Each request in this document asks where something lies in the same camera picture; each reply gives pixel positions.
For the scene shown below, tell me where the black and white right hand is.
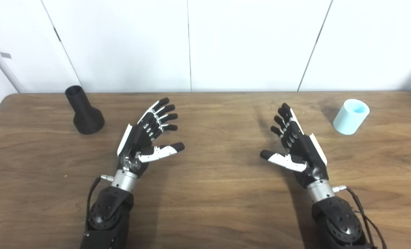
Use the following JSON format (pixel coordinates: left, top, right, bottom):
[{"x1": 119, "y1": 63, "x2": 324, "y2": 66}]
[{"x1": 260, "y1": 102, "x2": 329, "y2": 189}]

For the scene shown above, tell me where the black and white left hand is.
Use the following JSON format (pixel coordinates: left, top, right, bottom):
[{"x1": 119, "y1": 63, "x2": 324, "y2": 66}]
[{"x1": 117, "y1": 98, "x2": 185, "y2": 177}]

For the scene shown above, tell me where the light blue cylinder cup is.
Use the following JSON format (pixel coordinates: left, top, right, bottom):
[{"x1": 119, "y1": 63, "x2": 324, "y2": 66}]
[{"x1": 333, "y1": 99, "x2": 370, "y2": 135}]

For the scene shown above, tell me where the black nozzle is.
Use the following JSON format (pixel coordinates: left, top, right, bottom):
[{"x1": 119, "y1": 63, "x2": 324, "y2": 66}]
[{"x1": 65, "y1": 85, "x2": 105, "y2": 135}]

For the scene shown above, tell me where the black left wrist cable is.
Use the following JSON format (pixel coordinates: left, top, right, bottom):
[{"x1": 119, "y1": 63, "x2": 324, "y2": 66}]
[{"x1": 86, "y1": 175, "x2": 114, "y2": 225}]

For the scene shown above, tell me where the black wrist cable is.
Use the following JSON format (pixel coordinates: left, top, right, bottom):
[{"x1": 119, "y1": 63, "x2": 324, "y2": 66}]
[
  {"x1": 86, "y1": 175, "x2": 114, "y2": 225},
  {"x1": 333, "y1": 186, "x2": 387, "y2": 249}
]

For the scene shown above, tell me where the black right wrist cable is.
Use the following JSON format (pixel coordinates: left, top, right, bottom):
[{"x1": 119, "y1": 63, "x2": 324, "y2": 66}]
[{"x1": 333, "y1": 186, "x2": 387, "y2": 249}]

